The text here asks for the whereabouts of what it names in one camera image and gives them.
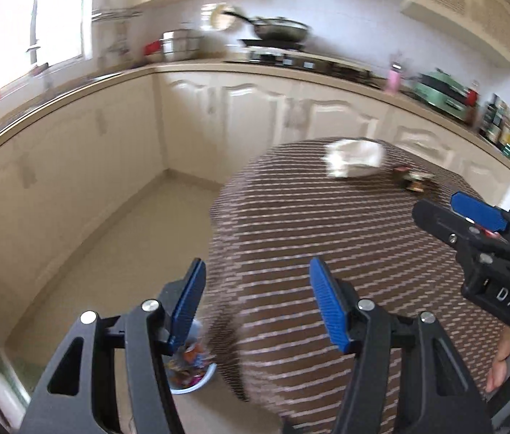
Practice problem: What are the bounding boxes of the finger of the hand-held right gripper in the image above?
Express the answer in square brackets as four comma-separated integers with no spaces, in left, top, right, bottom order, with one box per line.
[450,192,510,263]
[412,199,504,272]

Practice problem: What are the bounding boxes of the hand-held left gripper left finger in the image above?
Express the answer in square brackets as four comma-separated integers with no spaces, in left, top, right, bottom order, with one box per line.
[20,258,207,434]

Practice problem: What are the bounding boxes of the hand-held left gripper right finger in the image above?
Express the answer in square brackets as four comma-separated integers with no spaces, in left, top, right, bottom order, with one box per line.
[309,257,493,434]

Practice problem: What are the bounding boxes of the light blue plastic bin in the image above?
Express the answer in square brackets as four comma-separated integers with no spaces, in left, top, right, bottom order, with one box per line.
[165,319,217,394]

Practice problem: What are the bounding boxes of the person's right hand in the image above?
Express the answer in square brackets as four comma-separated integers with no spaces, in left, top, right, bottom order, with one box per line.
[485,330,510,394]

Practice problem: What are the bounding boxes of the pile of colourful wrappers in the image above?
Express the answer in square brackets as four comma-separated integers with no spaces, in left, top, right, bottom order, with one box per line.
[168,341,213,387]

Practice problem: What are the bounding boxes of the round table, striped cloth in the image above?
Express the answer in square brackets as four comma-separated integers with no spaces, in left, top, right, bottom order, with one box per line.
[207,138,510,434]

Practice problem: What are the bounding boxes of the dark glass bottle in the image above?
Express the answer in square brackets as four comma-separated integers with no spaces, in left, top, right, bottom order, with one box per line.
[481,94,502,142]

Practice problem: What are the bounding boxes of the white crumpled cloth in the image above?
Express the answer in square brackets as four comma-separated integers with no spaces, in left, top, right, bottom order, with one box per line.
[323,138,384,178]

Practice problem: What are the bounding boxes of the red-capped sauce bottle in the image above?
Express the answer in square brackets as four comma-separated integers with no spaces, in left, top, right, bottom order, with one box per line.
[465,80,481,124]

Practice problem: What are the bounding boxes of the green countertop appliance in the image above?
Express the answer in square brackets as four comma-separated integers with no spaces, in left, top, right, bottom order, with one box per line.
[411,69,470,111]

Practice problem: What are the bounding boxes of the pink bottle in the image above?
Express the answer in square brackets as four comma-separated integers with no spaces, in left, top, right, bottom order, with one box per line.
[386,61,405,93]

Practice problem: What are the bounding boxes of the cream flat-door base cabinet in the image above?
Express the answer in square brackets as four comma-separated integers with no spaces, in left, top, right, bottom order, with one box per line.
[0,72,167,340]

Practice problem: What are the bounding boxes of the black gas stove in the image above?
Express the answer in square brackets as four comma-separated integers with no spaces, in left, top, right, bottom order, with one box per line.
[225,38,382,88]

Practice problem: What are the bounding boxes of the cream arched-door base cabinet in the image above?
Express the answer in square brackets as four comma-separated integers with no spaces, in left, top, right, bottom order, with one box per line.
[153,70,510,209]

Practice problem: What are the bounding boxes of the beige kitchen countertop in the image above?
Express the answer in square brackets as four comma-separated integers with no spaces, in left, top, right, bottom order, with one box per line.
[0,61,510,175]

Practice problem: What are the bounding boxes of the black wok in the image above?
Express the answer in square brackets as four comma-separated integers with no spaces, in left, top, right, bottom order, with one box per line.
[223,7,312,42]

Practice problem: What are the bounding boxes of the steel cooking pot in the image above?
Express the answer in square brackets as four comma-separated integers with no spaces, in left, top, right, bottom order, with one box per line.
[162,29,206,61]

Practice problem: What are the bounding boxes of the cream round lid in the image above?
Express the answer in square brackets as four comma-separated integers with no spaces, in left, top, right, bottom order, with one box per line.
[212,4,238,32]

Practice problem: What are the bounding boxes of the kitchen window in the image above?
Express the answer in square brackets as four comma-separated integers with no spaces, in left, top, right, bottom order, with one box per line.
[0,0,95,100]

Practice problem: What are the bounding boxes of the cream wall cabinet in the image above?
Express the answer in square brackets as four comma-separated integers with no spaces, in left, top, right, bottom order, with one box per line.
[400,0,510,71]

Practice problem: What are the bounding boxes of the metal wall rack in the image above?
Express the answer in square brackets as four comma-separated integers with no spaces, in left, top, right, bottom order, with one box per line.
[91,8,144,21]

